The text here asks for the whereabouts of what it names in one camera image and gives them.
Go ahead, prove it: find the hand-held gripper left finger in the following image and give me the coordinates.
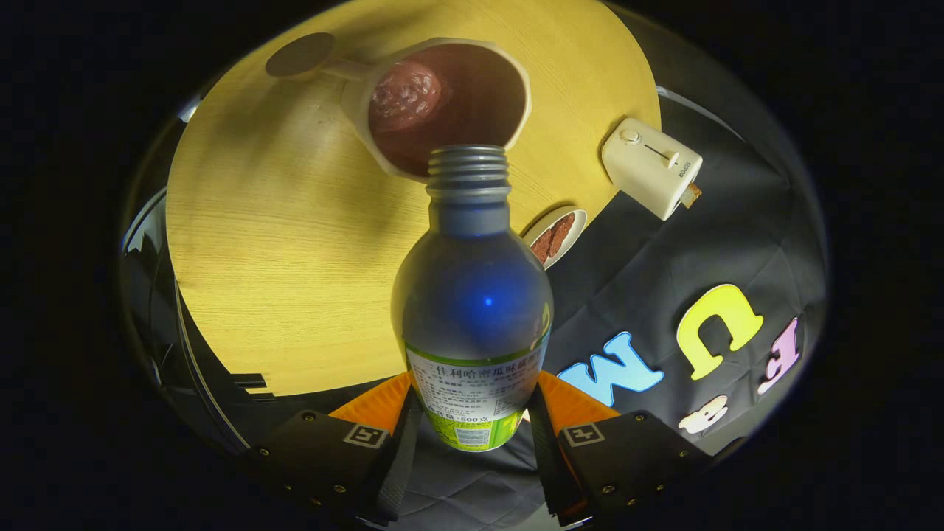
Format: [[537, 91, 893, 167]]
[[249, 372, 423, 527]]

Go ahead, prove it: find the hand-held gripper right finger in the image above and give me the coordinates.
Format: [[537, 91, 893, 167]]
[[527, 370, 713, 527]]

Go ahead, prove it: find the silver bottle with green label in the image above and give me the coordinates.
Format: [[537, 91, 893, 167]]
[[391, 145, 554, 452]]

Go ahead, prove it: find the beige cup with wooden handle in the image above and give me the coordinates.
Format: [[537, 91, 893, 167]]
[[265, 32, 532, 181]]

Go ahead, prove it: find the black backdrop cloth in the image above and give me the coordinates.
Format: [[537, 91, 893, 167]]
[[243, 96, 827, 531]]

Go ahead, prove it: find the wooden table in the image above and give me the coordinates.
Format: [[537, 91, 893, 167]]
[[166, 0, 662, 397]]

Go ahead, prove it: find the white round plate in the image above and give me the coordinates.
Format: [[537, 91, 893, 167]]
[[522, 209, 589, 270]]

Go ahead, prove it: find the white toaster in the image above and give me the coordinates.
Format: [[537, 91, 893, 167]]
[[601, 117, 704, 221]]

